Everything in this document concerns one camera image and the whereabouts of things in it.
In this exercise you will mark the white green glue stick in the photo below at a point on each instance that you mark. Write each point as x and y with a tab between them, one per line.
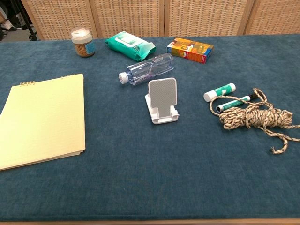
219	92

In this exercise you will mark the green white marker pen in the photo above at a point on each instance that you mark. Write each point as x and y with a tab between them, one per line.
233	103

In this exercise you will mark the white folding phone stand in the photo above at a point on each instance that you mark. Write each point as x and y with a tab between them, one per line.
162	99

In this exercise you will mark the woven rattan folding screen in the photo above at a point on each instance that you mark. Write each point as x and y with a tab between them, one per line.
164	16

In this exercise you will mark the green wet wipes pack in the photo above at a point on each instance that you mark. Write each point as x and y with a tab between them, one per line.
130	45

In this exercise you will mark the black tripod stand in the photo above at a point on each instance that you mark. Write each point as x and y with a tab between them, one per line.
25	18

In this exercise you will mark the orange printed carton box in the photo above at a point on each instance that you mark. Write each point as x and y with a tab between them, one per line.
189	50

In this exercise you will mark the glass jar with white lid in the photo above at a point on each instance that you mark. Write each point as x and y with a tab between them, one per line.
82	42

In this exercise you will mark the yellow spiral notepad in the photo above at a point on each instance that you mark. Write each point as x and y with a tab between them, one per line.
44	119

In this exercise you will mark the clear plastic water bottle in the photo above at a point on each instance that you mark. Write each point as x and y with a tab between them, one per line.
146	69

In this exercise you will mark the blue table cloth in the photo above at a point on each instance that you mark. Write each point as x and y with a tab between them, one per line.
150	164

